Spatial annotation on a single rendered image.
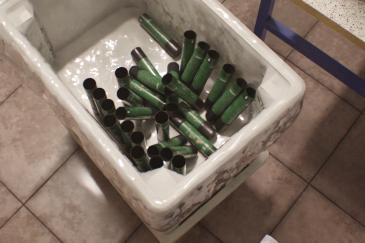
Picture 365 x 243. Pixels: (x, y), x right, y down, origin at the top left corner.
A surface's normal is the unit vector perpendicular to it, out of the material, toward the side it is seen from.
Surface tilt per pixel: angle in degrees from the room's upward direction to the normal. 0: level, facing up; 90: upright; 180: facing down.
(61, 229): 0
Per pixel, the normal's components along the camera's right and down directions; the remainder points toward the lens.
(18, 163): -0.01, -0.43
